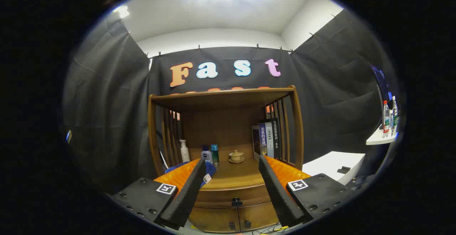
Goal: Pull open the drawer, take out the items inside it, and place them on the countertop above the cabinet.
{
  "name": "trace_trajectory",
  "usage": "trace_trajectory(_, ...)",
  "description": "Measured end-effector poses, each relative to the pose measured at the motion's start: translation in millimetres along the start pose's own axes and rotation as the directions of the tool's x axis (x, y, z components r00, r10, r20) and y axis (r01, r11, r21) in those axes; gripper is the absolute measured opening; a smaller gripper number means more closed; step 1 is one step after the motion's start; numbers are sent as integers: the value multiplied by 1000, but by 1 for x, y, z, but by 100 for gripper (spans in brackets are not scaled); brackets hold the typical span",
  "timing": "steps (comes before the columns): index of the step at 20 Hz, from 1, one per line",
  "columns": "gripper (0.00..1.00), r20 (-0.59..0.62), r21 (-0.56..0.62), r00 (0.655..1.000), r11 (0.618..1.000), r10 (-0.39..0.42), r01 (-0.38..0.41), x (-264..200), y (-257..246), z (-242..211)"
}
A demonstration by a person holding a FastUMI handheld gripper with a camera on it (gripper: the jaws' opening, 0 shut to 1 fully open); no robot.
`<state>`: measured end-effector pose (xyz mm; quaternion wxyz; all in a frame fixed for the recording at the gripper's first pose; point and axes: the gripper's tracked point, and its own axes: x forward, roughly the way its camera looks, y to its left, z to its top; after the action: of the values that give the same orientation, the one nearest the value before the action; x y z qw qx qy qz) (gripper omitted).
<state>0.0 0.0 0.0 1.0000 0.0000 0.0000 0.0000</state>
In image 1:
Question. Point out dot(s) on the blue towel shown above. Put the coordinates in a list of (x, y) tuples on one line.
[(211, 170)]

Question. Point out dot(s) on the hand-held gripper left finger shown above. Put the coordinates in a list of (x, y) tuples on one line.
[(188, 195)]

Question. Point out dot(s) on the black backdrop cloth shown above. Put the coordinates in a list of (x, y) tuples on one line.
[(107, 103)]

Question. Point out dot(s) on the pale blue spine book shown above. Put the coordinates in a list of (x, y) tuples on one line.
[(270, 140)]

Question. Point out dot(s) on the wooden cabinet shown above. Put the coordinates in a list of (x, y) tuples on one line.
[(228, 128)]

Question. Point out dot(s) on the black spine book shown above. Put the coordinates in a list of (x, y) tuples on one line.
[(276, 137)]

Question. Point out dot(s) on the beige lidded teacup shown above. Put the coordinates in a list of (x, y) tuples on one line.
[(236, 155)]

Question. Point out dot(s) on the ceiling light panel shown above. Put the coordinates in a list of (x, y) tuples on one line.
[(122, 11)]

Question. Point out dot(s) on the wooden drawer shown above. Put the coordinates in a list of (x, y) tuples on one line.
[(221, 196)]

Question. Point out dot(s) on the wooden cabinet door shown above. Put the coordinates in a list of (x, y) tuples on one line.
[(213, 219), (260, 215)]

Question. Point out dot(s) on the white lotion bottle blue cap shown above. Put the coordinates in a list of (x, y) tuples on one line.
[(206, 155)]

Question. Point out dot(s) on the teal bottle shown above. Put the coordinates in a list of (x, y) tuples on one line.
[(214, 154)]

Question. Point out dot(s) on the dark monitor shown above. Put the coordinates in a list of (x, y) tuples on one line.
[(381, 81)]

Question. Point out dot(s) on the white pump bottle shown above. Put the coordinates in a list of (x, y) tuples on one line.
[(184, 153)]

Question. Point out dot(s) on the small black bracket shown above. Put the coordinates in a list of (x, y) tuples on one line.
[(343, 170)]

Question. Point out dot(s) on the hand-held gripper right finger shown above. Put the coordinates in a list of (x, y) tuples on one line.
[(276, 192)]

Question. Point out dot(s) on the white cabinet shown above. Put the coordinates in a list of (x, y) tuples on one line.
[(331, 163)]

